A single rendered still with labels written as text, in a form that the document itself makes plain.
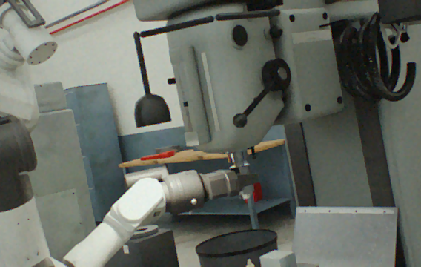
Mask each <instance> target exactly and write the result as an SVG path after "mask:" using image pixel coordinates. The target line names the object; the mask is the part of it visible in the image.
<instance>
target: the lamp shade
mask: <svg viewBox="0 0 421 267"><path fill-rule="evenodd" d="M133 115H134V119H135V124H136V128H143V127H147V126H152V125H159V124H163V123H167V122H169V121H171V117H170V110H169V107H168V105H167V103H166V101H165V100H164V98H163V97H161V96H159V95H157V94H152V93H151V94H147V95H143V96H142V97H140V98H139V99H138V100H137V101H136V102H135V107H134V113H133Z"/></svg>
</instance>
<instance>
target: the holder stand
mask: <svg viewBox="0 0 421 267"><path fill-rule="evenodd" d="M104 267H179V261H178V257H177V253H176V246H175V241H174V237H173V230H172V229H159V228H158V226H157V225H149V226H143V227H140V228H137V229H136V231H135V232H134V233H133V235H132V237H131V238H130V239H129V240H128V241H127V242H126V243H125V244H124V245H123V246H122V247H121V248H120V249H119V250H118V251H117V252H116V253H115V254H114V255H113V257H112V258H111V259H110V260H109V261H107V263H106V264H105V266H104Z"/></svg>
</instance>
